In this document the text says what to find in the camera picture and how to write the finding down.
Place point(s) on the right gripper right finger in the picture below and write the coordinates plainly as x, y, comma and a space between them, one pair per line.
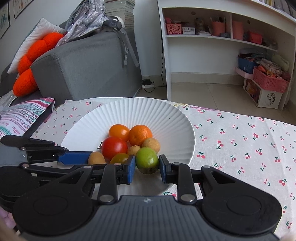
224, 203

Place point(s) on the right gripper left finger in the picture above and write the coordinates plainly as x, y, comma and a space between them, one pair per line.
63, 206

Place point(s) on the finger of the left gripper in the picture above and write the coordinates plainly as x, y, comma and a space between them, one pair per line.
16, 150
51, 172

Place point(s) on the red tomato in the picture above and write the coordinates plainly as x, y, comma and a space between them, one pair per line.
112, 146

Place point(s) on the orange cherry tomato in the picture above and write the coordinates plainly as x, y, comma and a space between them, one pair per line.
119, 131

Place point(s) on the green lime fruit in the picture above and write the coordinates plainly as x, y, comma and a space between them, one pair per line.
147, 160

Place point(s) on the small orange mandarin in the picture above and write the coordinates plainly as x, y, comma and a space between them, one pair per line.
138, 134

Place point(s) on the tan longan fruit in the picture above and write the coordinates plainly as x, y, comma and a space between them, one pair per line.
96, 158
152, 143

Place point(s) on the cherry print tablecloth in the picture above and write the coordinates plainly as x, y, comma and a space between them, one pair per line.
256, 150

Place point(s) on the yellow green tomato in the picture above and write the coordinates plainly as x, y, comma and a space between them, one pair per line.
119, 158

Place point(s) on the white ribbed plate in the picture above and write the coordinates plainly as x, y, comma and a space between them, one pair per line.
168, 124

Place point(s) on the small tan longan middle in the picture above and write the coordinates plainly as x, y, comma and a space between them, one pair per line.
133, 150

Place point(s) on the tan longan fruit right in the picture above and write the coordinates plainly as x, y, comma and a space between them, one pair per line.
152, 143

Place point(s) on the grey sofa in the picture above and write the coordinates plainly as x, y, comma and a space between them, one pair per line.
92, 66

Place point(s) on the white printed storage box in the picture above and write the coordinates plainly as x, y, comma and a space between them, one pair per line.
261, 97

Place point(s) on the white pillow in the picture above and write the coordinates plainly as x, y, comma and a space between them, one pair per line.
40, 30

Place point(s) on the pink plastic basket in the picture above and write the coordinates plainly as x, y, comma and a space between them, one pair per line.
269, 83

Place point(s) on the blue storage bin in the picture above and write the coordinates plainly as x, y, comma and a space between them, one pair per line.
246, 65

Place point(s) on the silver patterned bag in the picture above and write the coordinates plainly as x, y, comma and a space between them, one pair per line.
88, 17

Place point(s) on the red small basket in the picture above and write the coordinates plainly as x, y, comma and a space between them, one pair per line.
254, 38

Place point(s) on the white shelf desk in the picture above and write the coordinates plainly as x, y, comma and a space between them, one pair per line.
213, 59

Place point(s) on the pink pen cup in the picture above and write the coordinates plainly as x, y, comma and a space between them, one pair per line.
218, 28

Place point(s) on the pink cup right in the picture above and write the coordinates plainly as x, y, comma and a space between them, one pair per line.
238, 30

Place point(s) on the small pink lattice basket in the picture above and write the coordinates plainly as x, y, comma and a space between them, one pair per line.
174, 29

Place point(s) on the wall picture frame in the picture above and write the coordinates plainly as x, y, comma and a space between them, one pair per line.
4, 19

